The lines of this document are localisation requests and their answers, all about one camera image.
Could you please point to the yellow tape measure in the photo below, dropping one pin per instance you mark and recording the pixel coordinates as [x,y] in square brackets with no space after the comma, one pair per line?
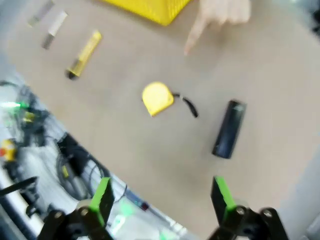
[157,98]

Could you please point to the grey translucent pen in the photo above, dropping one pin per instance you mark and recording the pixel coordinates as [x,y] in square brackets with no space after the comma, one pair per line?
[41,13]

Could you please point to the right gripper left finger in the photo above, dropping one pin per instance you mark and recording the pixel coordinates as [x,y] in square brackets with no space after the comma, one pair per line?
[102,200]

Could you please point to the yellow emergency stop button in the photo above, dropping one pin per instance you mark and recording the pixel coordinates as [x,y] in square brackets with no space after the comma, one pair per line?
[8,148]

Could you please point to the yellow utility knife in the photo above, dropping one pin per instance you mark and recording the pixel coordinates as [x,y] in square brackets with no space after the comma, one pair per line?
[85,53]

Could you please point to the black power box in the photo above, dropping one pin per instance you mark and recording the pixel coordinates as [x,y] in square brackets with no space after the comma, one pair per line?
[72,152]

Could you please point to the black cylindrical case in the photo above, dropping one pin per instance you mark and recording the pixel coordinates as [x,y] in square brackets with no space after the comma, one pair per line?
[230,130]

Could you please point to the white marker with dark cap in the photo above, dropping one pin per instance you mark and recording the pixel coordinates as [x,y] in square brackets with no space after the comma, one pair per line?
[56,26]

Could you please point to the yellow plastic basket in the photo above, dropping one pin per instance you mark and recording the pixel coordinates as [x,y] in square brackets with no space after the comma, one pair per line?
[150,7]

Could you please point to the person's pointing hand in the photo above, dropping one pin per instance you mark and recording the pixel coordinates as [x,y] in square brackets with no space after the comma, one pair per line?
[225,10]

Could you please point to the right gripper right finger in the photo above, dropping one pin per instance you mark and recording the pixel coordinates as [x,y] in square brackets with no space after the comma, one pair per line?
[222,200]

